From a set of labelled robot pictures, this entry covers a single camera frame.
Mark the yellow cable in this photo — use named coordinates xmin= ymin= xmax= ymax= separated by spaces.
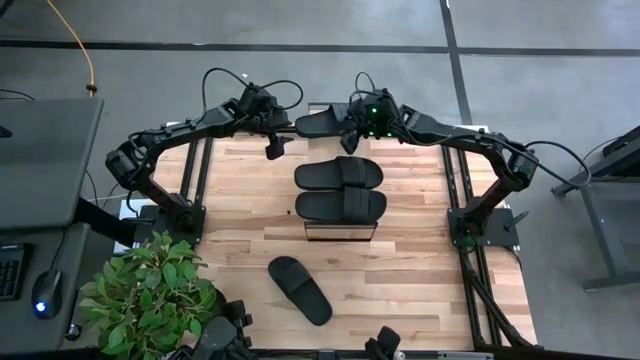
xmin=45 ymin=0 xmax=97 ymax=99

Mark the grey metal stand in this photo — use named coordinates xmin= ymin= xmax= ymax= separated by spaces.
xmin=549 ymin=124 xmax=640 ymax=291

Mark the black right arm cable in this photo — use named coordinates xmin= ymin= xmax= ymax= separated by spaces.
xmin=479 ymin=132 xmax=592 ymax=190

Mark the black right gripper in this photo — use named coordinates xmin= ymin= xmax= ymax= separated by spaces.
xmin=327 ymin=89 xmax=399 ymax=155

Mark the black aluminium table frame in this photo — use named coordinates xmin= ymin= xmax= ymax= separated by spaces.
xmin=178 ymin=122 xmax=536 ymax=350

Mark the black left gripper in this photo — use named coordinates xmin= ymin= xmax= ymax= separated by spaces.
xmin=238 ymin=83 xmax=295 ymax=162

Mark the black computer mouse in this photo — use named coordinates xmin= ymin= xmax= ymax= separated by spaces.
xmin=30 ymin=269 xmax=65 ymax=320

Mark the dark grey desk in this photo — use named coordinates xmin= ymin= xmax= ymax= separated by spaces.
xmin=0 ymin=222 xmax=116 ymax=357

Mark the black leader arm handle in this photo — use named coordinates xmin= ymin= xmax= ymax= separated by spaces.
xmin=182 ymin=298 xmax=255 ymax=360
xmin=363 ymin=325 xmax=404 ymax=360

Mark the grey desk panel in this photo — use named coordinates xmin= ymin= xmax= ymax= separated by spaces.
xmin=0 ymin=97 xmax=105 ymax=231

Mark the black rubber slide sandal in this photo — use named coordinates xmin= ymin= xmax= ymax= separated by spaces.
xmin=294 ymin=103 xmax=354 ymax=139
xmin=267 ymin=255 xmax=334 ymax=327
xmin=294 ymin=188 xmax=389 ymax=225
xmin=293 ymin=155 xmax=385 ymax=191

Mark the wooden shelf with black frame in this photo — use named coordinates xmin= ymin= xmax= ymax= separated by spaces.
xmin=303 ymin=102 xmax=380 ymax=243

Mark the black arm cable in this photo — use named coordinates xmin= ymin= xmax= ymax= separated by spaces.
xmin=479 ymin=132 xmax=592 ymax=190
xmin=201 ymin=66 xmax=305 ymax=124

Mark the silver metal bar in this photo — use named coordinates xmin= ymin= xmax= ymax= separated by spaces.
xmin=437 ymin=351 xmax=494 ymax=360

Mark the black plant pot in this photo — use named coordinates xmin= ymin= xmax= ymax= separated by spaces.
xmin=199 ymin=288 xmax=231 ymax=321

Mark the green leafy plant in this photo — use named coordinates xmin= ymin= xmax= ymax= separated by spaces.
xmin=78 ymin=230 xmax=221 ymax=360

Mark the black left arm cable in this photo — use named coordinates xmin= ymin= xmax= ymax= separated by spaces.
xmin=201 ymin=66 xmax=305 ymax=124

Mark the black keyboard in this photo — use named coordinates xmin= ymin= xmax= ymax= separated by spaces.
xmin=0 ymin=243 xmax=29 ymax=302

